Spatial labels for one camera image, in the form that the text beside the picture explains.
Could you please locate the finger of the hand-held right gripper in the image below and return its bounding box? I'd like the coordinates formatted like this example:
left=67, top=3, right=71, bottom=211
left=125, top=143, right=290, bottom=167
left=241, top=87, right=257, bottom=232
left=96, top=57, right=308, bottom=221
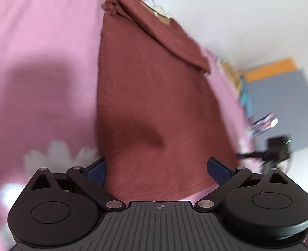
left=237, top=150, right=270, bottom=160

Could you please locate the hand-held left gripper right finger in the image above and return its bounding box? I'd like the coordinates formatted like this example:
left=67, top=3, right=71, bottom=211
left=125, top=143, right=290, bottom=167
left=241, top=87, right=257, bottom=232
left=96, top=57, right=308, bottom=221
left=195, top=156, right=295, bottom=213

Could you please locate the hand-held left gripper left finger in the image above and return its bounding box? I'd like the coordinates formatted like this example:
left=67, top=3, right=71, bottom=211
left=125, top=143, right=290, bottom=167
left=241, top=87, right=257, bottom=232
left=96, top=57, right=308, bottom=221
left=26, top=157, right=126, bottom=213

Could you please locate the rust red knit sweater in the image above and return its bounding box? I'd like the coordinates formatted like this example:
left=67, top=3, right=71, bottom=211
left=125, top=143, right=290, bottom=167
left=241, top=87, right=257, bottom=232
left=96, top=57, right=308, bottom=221
left=95, top=0, right=240, bottom=202

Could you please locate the shiny colourful packet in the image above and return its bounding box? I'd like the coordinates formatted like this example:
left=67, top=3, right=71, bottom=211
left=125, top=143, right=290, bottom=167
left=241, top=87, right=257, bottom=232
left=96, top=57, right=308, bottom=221
left=248, top=113, right=279, bottom=137

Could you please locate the grey board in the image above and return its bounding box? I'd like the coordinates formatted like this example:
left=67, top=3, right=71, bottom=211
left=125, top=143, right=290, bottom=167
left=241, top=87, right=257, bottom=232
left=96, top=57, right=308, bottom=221
left=246, top=69, right=308, bottom=152

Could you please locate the teal cloth item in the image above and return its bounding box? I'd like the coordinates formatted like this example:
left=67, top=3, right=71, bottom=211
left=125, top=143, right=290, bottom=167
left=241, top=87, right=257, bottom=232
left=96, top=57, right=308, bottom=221
left=239, top=82, right=254, bottom=119

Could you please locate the orange board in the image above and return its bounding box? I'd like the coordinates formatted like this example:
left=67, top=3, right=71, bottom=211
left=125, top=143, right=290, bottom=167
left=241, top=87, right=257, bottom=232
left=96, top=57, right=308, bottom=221
left=244, top=56, right=298, bottom=82

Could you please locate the pink floral bedsheet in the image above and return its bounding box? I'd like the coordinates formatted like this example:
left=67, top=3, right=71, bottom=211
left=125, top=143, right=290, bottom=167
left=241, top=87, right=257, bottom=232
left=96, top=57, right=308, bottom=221
left=0, top=0, right=255, bottom=250

